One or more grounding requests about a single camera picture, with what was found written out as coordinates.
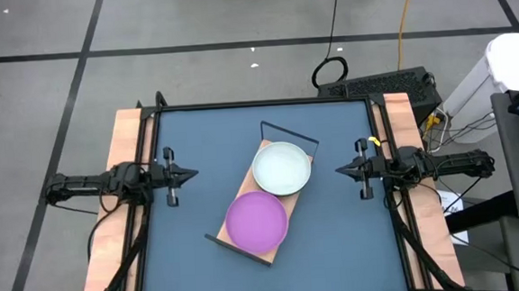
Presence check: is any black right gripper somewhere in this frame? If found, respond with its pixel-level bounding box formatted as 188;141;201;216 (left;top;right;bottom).
332;135;400;203

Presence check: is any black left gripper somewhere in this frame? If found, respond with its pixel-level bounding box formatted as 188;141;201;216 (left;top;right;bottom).
146;144;202;210

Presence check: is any white round plate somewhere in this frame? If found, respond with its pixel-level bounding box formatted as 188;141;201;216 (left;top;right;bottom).
250;139;314;199

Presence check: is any purple round plate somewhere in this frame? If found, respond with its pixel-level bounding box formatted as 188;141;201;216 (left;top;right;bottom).
223;188;291;257

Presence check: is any wooden dish rack tray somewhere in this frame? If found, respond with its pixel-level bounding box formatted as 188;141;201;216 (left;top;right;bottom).
197;116;328;271

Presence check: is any black computer case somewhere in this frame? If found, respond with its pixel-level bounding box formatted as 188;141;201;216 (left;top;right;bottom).
315;64;444;132

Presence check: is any yellow plug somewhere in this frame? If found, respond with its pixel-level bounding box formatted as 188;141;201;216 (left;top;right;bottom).
423;114;442;132

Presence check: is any wooden side board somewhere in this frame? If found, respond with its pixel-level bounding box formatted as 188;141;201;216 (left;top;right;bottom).
68;107;167;291
371;88;467;291

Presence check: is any white paper sheet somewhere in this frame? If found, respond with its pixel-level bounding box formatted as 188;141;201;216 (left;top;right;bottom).
435;188;470;247

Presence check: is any white cylindrical bin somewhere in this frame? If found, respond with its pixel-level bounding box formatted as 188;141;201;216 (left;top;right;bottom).
437;32;519;147

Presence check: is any black table frame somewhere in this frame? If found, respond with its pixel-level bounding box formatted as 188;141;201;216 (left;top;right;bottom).
68;72;466;291

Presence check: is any black hanging cable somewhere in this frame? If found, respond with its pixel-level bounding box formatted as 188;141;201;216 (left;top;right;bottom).
305;0;351;91

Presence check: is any yellow hanging cable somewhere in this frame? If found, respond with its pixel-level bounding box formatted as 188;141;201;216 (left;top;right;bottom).
392;0;423;71

